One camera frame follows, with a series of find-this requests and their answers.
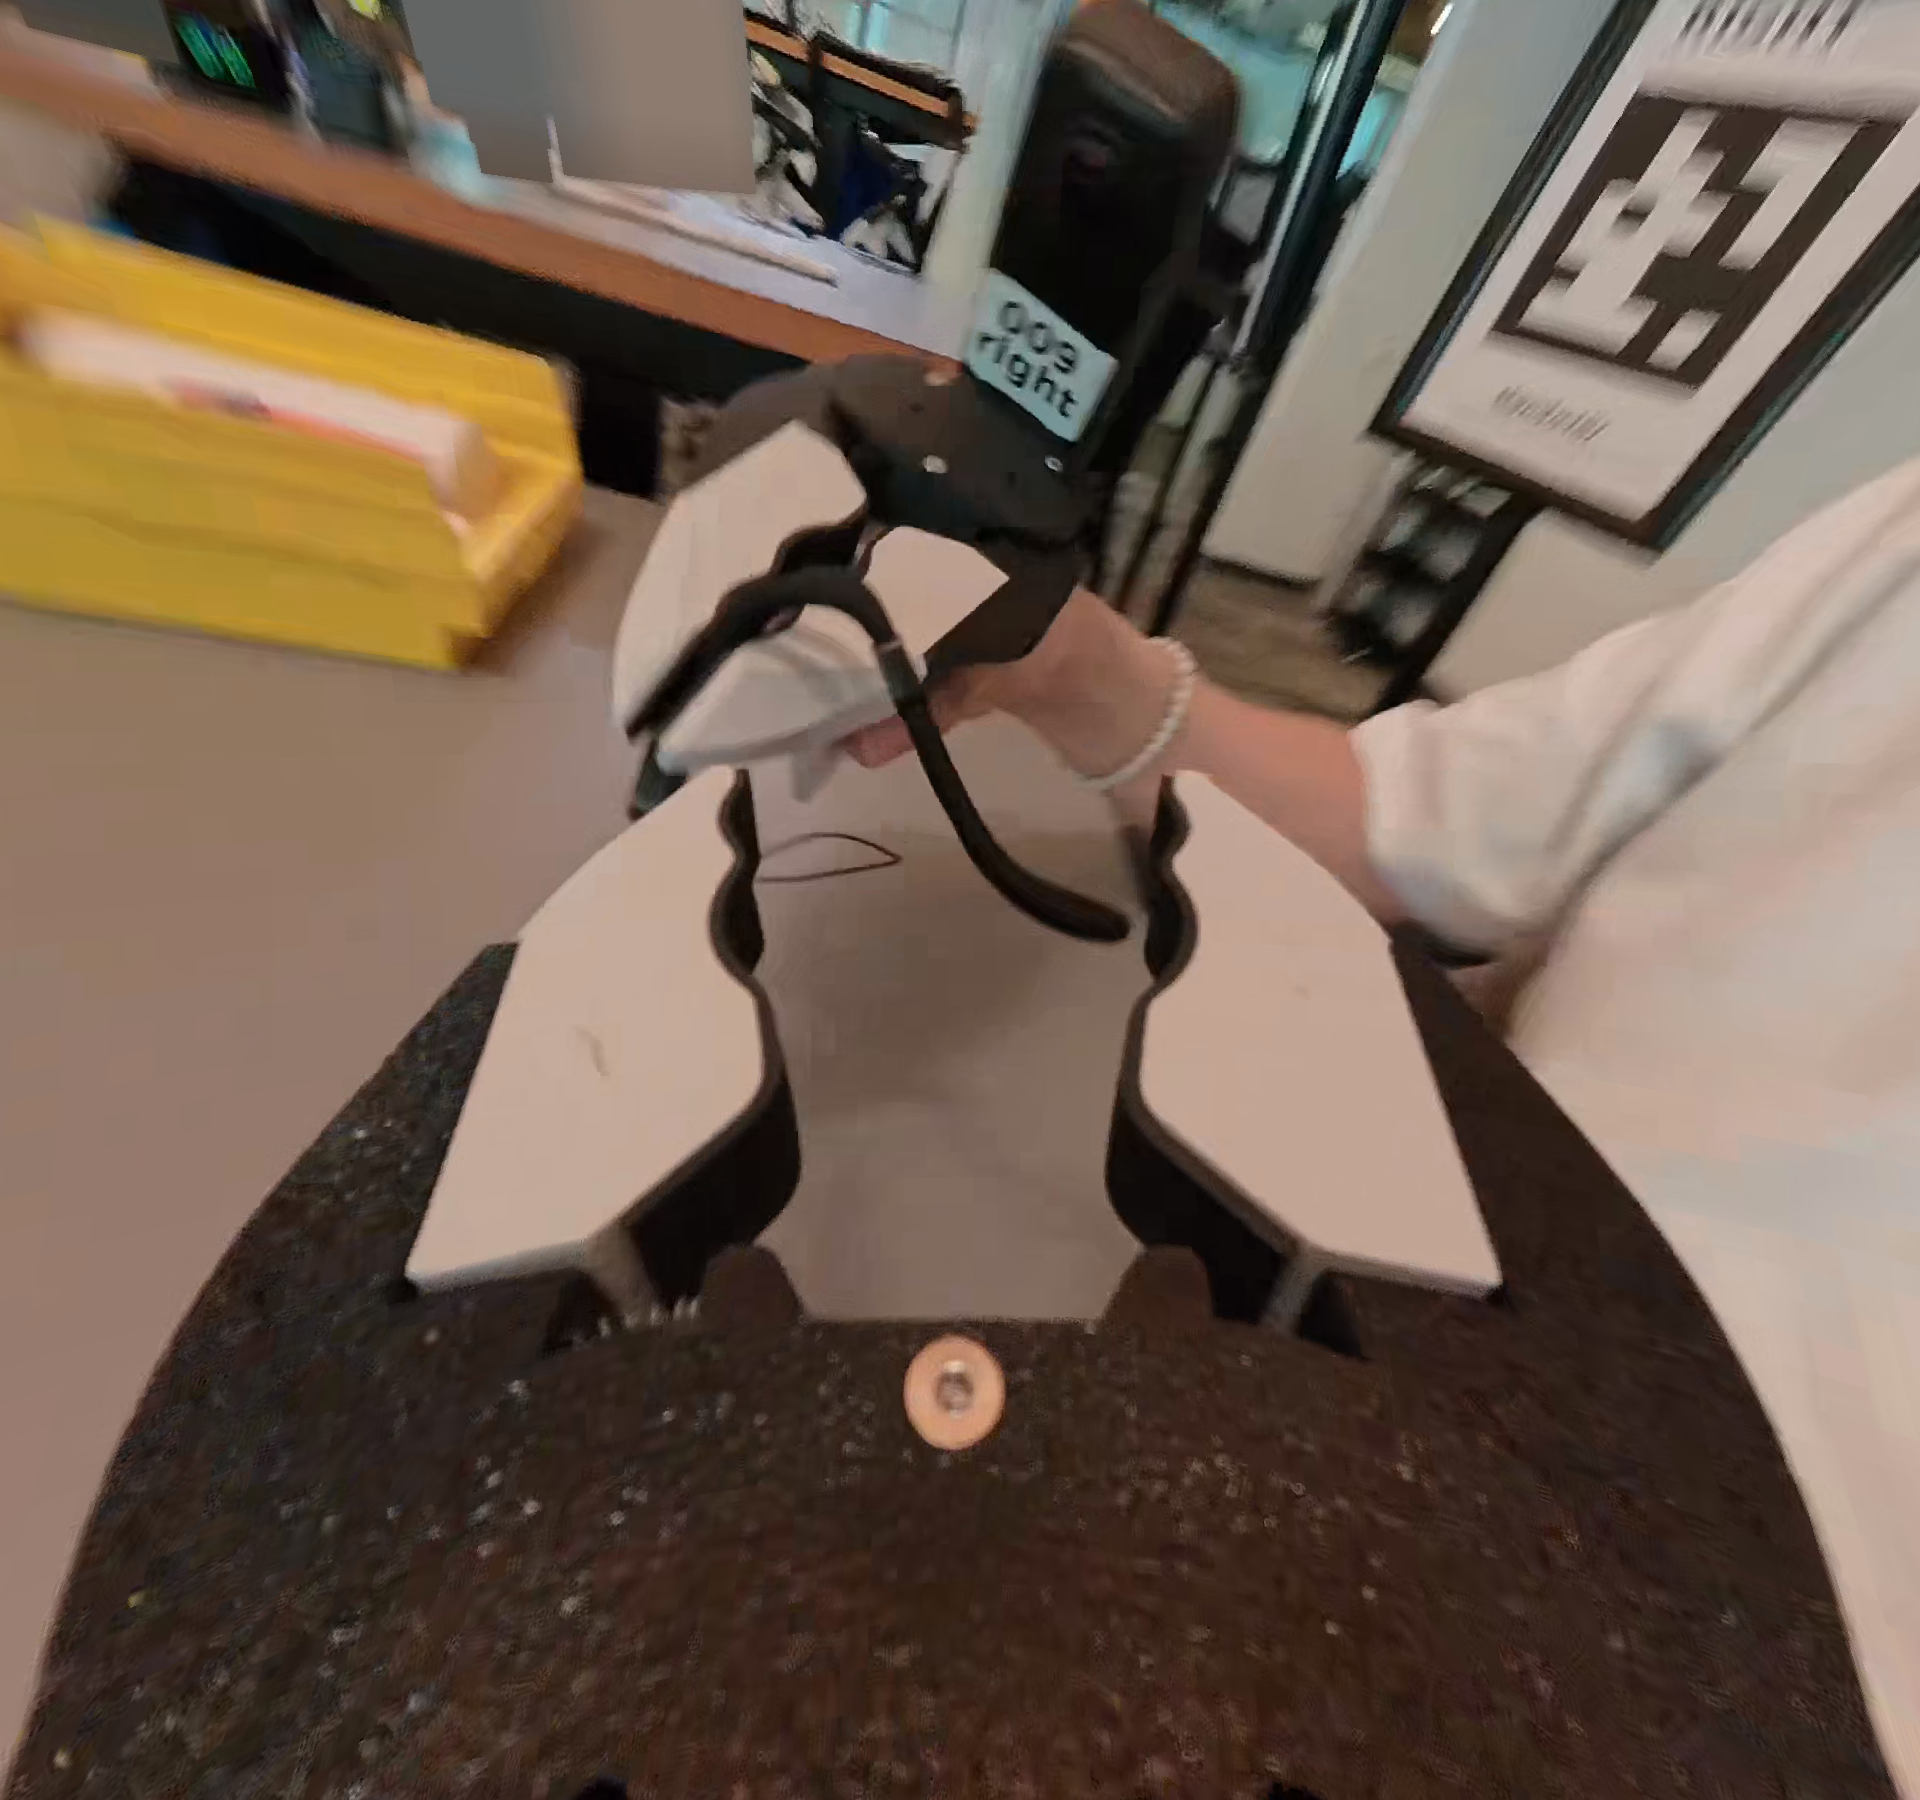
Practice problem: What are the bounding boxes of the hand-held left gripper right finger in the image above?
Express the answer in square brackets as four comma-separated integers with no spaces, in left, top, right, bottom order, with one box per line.
[1113,772,1503,1336]

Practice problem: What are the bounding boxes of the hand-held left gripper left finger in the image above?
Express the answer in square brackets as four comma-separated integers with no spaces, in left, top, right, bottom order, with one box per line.
[406,772,802,1316]

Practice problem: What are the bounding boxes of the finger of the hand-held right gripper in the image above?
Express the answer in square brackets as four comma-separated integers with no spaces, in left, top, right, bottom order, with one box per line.
[613,422,879,739]
[649,525,1023,807]

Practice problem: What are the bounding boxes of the black cord with tag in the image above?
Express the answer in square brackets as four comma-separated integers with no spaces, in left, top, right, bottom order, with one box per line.
[626,565,1143,949]

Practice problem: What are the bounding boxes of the white cylinder with black cap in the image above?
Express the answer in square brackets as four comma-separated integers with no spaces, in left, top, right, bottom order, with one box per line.
[16,310,501,518]

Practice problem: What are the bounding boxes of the yellow plastic bin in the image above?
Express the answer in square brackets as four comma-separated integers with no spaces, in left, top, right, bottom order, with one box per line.
[0,216,591,678]

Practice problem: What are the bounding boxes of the person's right forearm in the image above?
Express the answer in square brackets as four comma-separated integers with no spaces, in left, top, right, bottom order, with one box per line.
[1148,685,1418,928]

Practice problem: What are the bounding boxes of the person's right hand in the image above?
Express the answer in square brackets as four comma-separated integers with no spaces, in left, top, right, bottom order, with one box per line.
[841,587,1191,782]

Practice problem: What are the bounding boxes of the grey desk with wooden edge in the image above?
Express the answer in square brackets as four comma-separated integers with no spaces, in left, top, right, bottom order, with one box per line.
[0,31,988,381]

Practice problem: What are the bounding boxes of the framed marker poster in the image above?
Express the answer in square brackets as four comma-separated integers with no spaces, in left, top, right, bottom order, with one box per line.
[1371,0,1920,554]

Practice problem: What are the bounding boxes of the pearl bracelet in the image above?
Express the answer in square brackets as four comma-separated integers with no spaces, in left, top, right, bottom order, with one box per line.
[1081,635,1206,800]

